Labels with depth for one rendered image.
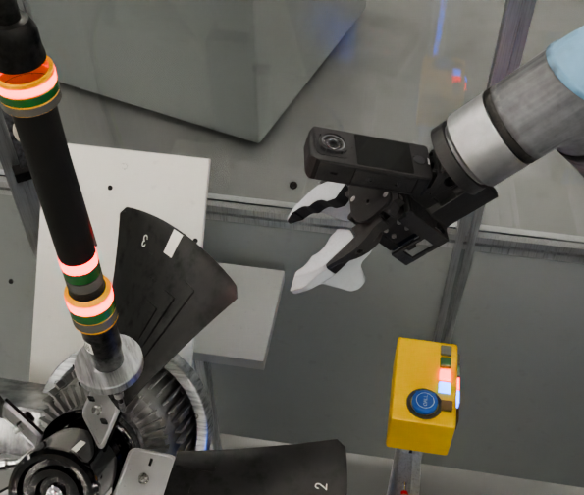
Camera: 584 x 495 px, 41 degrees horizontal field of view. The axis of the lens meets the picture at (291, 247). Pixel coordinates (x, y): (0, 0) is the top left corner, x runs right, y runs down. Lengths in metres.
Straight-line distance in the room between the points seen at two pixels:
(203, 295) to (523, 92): 0.44
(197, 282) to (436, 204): 0.32
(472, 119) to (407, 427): 0.67
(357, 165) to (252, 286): 1.00
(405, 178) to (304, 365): 1.36
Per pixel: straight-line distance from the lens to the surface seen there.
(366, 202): 0.73
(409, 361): 1.30
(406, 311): 1.80
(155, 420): 1.14
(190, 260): 0.94
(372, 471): 2.40
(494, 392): 2.04
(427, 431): 1.26
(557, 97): 0.67
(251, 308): 1.63
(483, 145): 0.68
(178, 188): 1.20
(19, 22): 0.57
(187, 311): 0.94
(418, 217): 0.73
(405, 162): 0.71
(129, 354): 0.84
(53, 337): 1.30
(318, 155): 0.68
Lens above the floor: 2.13
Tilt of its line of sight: 47 degrees down
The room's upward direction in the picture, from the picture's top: straight up
